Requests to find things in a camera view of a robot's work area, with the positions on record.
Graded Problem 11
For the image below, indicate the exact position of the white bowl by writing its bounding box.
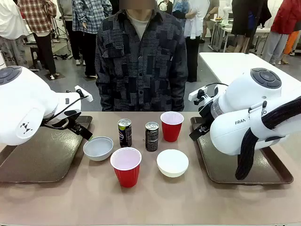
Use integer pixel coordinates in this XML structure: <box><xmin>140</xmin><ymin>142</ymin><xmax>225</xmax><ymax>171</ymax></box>
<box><xmin>156</xmin><ymin>148</ymin><xmax>190</xmax><ymax>178</ymax></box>

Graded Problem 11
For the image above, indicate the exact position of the black Pepsi can blue logo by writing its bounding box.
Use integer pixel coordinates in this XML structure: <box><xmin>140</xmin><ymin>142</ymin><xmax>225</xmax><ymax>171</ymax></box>
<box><xmin>118</xmin><ymin>118</ymin><xmax>133</xmax><ymax>148</ymax></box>

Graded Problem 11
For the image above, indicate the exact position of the red plastic cup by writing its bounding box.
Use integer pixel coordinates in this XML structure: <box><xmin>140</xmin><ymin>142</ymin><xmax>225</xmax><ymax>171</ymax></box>
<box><xmin>160</xmin><ymin>111</ymin><xmax>184</xmax><ymax>143</ymax></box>
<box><xmin>110</xmin><ymin>146</ymin><xmax>143</xmax><ymax>188</ymax></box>

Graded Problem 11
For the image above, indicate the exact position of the brown plastic tray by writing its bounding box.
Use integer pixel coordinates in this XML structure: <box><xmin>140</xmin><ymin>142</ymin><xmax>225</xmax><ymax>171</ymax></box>
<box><xmin>190</xmin><ymin>116</ymin><xmax>294</xmax><ymax>185</ymax></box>
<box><xmin>0</xmin><ymin>115</ymin><xmax>94</xmax><ymax>184</ymax></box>

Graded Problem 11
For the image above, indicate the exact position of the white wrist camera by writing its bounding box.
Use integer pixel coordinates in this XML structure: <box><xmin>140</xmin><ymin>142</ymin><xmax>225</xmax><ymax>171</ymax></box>
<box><xmin>74</xmin><ymin>86</ymin><xmax>94</xmax><ymax>102</ymax></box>
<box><xmin>189</xmin><ymin>86</ymin><xmax>209</xmax><ymax>105</ymax></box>

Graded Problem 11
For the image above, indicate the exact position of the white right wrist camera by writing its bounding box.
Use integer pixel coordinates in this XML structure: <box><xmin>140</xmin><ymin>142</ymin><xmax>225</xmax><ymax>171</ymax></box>
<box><xmin>189</xmin><ymin>86</ymin><xmax>209</xmax><ymax>105</ymax></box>

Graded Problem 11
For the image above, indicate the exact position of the black stool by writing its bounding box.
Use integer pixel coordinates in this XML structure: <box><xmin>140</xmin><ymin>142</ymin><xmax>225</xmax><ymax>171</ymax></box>
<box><xmin>30</xmin><ymin>46</ymin><xmax>44</xmax><ymax>71</ymax></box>

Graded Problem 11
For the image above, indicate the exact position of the bystander in red plaid shirt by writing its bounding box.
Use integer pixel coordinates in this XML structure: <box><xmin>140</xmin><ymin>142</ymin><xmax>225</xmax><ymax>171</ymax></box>
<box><xmin>17</xmin><ymin>0</ymin><xmax>59</xmax><ymax>80</ymax></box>

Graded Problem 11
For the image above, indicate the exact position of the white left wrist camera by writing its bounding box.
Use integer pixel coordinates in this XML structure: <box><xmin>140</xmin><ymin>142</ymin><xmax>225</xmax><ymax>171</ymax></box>
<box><xmin>74</xmin><ymin>86</ymin><xmax>94</xmax><ymax>102</ymax></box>

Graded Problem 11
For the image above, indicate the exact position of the person's right forearm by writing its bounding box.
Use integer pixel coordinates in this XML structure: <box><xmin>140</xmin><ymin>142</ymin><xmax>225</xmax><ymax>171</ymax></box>
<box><xmin>95</xmin><ymin>75</ymin><xmax>114</xmax><ymax>112</ymax></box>

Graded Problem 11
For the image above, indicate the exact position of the black camera cable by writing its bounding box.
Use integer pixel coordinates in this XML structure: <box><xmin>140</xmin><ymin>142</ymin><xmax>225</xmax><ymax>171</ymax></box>
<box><xmin>204</xmin><ymin>82</ymin><xmax>229</xmax><ymax>95</ymax></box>
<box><xmin>41</xmin><ymin>95</ymin><xmax>89</xmax><ymax>130</ymax></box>

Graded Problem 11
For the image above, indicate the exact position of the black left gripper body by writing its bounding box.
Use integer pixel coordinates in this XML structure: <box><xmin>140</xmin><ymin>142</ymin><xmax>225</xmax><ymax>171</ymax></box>
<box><xmin>66</xmin><ymin>114</ymin><xmax>85</xmax><ymax>135</ymax></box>

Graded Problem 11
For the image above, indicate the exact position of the bystander in black coat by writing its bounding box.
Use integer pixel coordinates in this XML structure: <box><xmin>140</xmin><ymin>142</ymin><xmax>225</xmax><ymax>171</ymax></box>
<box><xmin>231</xmin><ymin>0</ymin><xmax>272</xmax><ymax>54</ymax></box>

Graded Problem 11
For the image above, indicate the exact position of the black drink can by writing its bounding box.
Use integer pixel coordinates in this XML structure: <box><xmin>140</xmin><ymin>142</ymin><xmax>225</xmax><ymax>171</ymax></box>
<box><xmin>144</xmin><ymin>121</ymin><xmax>160</xmax><ymax>152</ymax></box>

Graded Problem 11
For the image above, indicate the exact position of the background work table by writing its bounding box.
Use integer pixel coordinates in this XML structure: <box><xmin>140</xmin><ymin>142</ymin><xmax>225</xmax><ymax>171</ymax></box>
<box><xmin>208</xmin><ymin>17</ymin><xmax>271</xmax><ymax>53</ymax></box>

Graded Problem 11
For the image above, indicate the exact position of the bystander in blue patterned shirt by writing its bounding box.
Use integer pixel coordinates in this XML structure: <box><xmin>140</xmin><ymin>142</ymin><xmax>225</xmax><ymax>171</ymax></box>
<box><xmin>172</xmin><ymin>0</ymin><xmax>189</xmax><ymax>19</ymax></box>

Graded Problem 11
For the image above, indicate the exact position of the bystander in blue plaid shirt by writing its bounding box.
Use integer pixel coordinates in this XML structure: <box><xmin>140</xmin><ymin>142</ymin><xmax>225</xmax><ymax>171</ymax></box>
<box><xmin>71</xmin><ymin>0</ymin><xmax>113</xmax><ymax>79</ymax></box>

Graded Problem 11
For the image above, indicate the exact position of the bystander in grey top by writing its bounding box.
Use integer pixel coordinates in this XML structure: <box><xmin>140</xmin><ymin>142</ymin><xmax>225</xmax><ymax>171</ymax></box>
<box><xmin>56</xmin><ymin>0</ymin><xmax>82</xmax><ymax>66</ymax></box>

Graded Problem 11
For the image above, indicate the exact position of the person's left forearm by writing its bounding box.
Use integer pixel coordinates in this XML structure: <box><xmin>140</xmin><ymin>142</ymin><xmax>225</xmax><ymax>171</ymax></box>
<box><xmin>168</xmin><ymin>75</ymin><xmax>189</xmax><ymax>112</ymax></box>

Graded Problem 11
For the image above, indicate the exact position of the bystander in white clothes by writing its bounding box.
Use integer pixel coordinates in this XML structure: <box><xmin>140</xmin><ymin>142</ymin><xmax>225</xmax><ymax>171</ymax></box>
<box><xmin>0</xmin><ymin>0</ymin><xmax>30</xmax><ymax>68</ymax></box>

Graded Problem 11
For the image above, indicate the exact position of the black right camera cable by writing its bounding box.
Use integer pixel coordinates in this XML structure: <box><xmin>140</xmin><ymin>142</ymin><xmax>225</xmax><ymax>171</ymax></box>
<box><xmin>204</xmin><ymin>82</ymin><xmax>229</xmax><ymax>95</ymax></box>

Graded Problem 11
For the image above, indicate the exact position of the black left camera cable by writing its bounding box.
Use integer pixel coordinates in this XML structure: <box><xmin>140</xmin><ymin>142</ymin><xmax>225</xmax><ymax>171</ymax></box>
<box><xmin>41</xmin><ymin>95</ymin><xmax>89</xmax><ymax>130</ymax></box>

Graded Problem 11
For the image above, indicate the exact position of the bystander in red jacket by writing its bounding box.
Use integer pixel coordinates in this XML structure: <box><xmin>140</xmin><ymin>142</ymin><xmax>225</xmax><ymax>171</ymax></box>
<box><xmin>262</xmin><ymin>0</ymin><xmax>301</xmax><ymax>65</ymax></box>

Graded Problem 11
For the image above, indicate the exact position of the bystander in grey shorts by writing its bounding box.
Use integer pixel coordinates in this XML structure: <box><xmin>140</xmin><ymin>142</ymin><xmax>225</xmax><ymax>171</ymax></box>
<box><xmin>202</xmin><ymin>0</ymin><xmax>221</xmax><ymax>43</ymax></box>

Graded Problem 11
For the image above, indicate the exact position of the bystander in orange trousers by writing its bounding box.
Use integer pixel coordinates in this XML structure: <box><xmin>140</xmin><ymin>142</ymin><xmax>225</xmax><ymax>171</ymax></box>
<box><xmin>283</xmin><ymin>30</ymin><xmax>301</xmax><ymax>57</ymax></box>

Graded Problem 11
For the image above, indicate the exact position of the pale grey bowl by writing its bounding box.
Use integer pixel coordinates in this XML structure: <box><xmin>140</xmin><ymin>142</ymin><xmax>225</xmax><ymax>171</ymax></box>
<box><xmin>83</xmin><ymin>136</ymin><xmax>114</xmax><ymax>162</ymax></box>

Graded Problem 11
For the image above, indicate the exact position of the person in dark patchwork shirt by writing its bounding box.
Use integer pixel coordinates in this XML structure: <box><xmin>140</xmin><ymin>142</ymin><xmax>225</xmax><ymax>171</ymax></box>
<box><xmin>95</xmin><ymin>0</ymin><xmax>189</xmax><ymax>112</ymax></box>

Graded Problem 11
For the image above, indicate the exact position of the white side table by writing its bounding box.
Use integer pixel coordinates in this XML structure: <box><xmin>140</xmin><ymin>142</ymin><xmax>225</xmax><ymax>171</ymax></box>
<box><xmin>198</xmin><ymin>52</ymin><xmax>301</xmax><ymax>95</ymax></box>

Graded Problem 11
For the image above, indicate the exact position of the bystander in white shirt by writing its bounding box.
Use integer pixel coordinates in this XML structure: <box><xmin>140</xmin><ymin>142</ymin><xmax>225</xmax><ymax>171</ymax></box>
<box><xmin>182</xmin><ymin>0</ymin><xmax>208</xmax><ymax>83</ymax></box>

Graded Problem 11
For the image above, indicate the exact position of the black tripod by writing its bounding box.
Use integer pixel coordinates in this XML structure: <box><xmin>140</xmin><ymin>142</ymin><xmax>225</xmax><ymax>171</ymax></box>
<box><xmin>51</xmin><ymin>17</ymin><xmax>72</xmax><ymax>59</ymax></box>

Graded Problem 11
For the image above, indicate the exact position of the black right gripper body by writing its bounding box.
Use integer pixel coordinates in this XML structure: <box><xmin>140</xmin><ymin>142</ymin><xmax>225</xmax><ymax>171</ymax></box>
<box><xmin>198</xmin><ymin>103</ymin><xmax>214</xmax><ymax>133</ymax></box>

